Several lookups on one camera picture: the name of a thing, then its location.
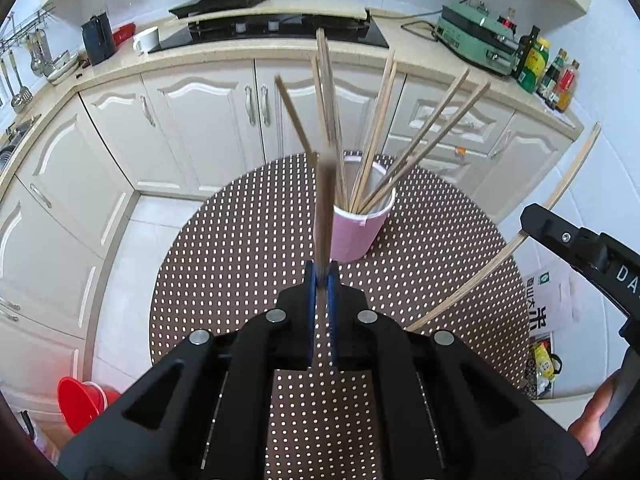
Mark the group of wooden chopsticks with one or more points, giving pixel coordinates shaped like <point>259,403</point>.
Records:
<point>327,110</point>

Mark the cream base kitchen cabinets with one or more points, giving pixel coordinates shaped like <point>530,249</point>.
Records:
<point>200,125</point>

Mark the green bottle yellow cap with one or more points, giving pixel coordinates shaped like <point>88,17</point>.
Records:
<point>535,67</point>

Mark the green electric grill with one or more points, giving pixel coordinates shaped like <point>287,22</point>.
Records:
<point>470,35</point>

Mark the black electric kettle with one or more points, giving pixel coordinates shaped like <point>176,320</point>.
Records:
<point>98,37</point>

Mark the dark soy sauce bottle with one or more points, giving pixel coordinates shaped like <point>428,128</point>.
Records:
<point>552,75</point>

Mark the white printed rice bag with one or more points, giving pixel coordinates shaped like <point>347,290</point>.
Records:
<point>545,300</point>

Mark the amber bottle red label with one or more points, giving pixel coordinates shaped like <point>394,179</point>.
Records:
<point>567,87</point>

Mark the black portable induction cooker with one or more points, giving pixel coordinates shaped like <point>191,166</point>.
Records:
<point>215,7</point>

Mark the stack of white bowls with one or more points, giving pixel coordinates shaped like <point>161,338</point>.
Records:
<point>62,67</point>

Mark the person's right hand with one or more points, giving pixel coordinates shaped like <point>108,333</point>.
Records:
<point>590,410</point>

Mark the red label sauce bottle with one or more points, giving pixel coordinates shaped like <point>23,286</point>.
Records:
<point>508,22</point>

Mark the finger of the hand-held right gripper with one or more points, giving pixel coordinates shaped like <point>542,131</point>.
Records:
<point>545,225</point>

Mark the beige kitchen countertop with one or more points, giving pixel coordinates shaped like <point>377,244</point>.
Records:
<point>415,50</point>

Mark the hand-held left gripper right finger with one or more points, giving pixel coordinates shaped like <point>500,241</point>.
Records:
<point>334,300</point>

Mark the brown polka-dot tablecloth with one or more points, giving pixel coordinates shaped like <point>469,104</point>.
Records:
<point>240,260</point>

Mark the dark oil bottle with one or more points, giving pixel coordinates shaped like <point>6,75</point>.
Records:
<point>527,50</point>

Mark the hanging metal spoon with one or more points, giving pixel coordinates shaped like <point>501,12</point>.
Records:
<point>37,60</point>

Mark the red plastic basin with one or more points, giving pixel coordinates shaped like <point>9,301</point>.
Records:
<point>75,400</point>

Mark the metal kitchen sink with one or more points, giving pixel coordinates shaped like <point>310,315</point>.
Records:
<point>12,145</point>

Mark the pink cylindrical cup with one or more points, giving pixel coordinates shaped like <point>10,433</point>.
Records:
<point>355,235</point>

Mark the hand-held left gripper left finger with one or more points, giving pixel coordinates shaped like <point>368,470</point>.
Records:
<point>310,300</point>

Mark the single wooden chopstick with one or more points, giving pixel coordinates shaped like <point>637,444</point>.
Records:
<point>593,136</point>
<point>327,210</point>

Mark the yellow snack packet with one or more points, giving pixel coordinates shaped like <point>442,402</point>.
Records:
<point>542,365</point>

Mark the black glass gas hob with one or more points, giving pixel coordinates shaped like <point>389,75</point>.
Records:
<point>250,27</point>

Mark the red box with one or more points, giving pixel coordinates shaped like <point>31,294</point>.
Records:
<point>124,33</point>

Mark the white mug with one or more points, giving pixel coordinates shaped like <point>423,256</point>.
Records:
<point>147,40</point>

